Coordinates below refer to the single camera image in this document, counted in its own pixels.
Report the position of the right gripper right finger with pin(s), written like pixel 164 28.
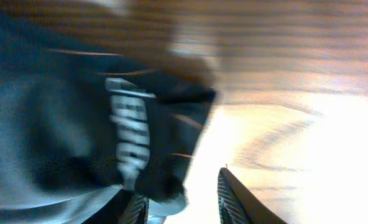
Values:
pixel 237 205

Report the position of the black patterned cycling jersey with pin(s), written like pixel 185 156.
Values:
pixel 77 125

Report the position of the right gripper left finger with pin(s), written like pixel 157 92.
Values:
pixel 124 208

